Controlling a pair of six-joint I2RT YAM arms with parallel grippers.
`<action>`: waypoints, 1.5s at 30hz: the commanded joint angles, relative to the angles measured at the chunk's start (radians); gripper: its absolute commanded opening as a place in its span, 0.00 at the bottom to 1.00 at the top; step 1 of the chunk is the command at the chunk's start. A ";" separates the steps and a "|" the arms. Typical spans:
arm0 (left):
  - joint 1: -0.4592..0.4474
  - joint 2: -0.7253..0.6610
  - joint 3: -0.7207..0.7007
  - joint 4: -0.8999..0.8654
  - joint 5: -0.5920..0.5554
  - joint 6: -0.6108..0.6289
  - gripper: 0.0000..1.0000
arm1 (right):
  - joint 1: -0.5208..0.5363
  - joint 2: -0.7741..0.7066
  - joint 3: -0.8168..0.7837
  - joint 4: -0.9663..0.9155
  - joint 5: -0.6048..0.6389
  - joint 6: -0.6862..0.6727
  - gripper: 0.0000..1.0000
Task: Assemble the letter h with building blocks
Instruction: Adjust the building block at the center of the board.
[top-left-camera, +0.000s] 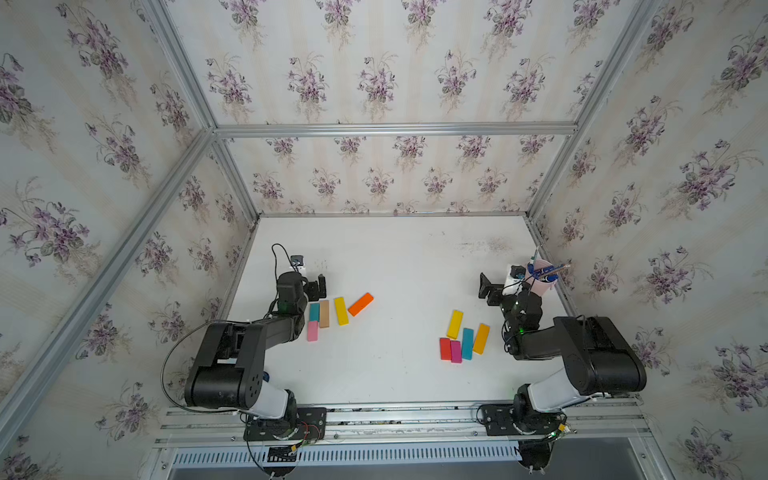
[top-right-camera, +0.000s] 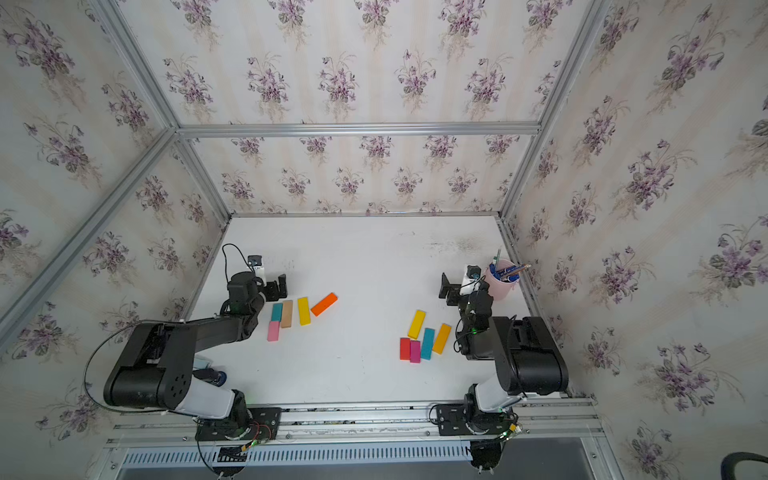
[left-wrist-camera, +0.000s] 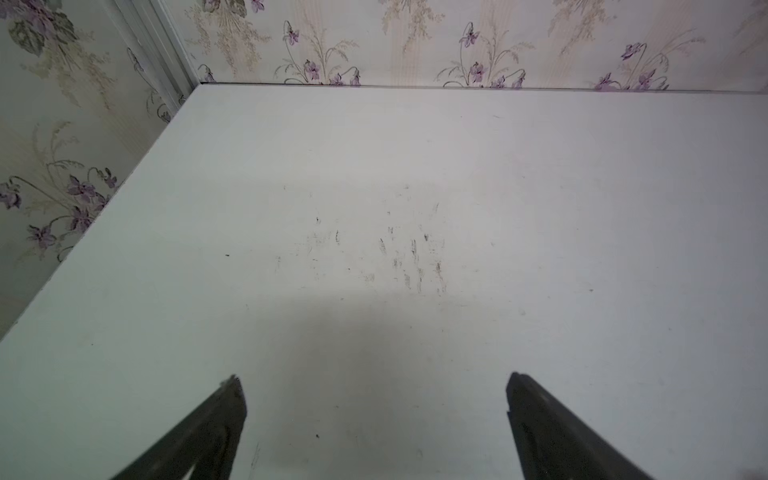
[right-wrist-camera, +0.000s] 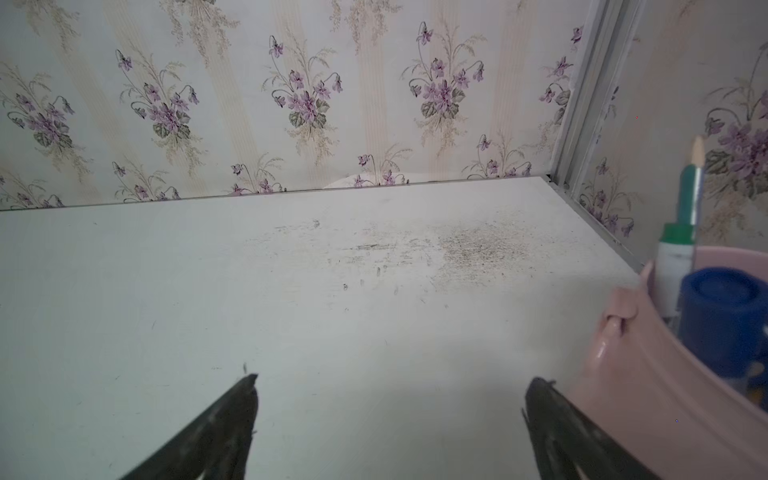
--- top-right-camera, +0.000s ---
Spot red block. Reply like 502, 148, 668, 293
399, 337, 411, 361

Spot pink block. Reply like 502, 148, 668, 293
267, 321, 281, 342

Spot yellow block right group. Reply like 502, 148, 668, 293
407, 310, 426, 340

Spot yellow block left group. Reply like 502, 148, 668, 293
297, 297, 311, 326

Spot white vent grille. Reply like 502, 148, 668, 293
121, 441, 471, 469

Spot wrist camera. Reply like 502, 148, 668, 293
459, 265, 483, 296
246, 254, 266, 283

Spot teal block group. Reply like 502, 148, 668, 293
420, 328, 435, 360
270, 302, 283, 322

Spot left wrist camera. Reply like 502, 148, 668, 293
246, 254, 266, 283

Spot amber orange block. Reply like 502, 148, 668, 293
432, 323, 452, 355

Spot aluminium front rail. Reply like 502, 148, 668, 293
106, 397, 606, 448

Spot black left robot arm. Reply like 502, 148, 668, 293
103, 271, 288, 428

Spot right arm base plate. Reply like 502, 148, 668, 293
428, 403, 519, 436

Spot natural wood block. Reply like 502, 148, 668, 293
280, 300, 293, 329

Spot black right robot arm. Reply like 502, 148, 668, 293
433, 275, 569, 439

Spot yellow block group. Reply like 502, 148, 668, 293
407, 310, 426, 340
297, 297, 311, 326

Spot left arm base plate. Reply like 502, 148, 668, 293
195, 407, 283, 443

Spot pink pen cup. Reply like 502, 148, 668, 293
485, 258, 519, 301

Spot magenta block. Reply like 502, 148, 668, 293
409, 340, 421, 363

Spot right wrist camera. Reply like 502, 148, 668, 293
459, 265, 483, 296

